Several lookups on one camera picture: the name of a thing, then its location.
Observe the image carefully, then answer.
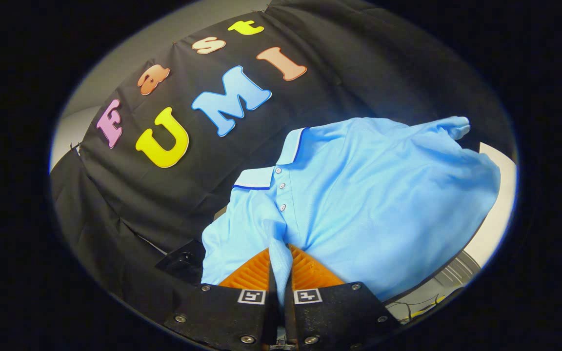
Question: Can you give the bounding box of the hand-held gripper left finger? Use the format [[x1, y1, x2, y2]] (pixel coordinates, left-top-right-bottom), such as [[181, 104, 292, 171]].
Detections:
[[163, 248, 280, 351]]

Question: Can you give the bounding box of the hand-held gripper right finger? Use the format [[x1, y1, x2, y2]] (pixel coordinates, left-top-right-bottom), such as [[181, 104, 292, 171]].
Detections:
[[284, 244, 402, 351]]

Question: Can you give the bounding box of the dark washing machine lid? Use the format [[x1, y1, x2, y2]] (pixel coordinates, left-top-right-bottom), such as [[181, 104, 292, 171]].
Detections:
[[156, 239, 207, 286]]

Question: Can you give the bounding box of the light blue polo shirt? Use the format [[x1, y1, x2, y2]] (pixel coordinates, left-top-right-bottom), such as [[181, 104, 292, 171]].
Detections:
[[201, 116, 501, 305]]

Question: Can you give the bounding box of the beige cabinet with dark top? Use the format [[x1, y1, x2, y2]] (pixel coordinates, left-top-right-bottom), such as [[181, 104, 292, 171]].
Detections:
[[383, 246, 467, 305]]

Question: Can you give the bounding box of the grey ribbed object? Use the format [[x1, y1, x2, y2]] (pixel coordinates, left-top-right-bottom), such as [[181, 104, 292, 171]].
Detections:
[[427, 251, 482, 293]]

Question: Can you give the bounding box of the black backdrop cloth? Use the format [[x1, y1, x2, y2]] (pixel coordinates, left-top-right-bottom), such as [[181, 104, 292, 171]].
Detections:
[[49, 0, 516, 312]]

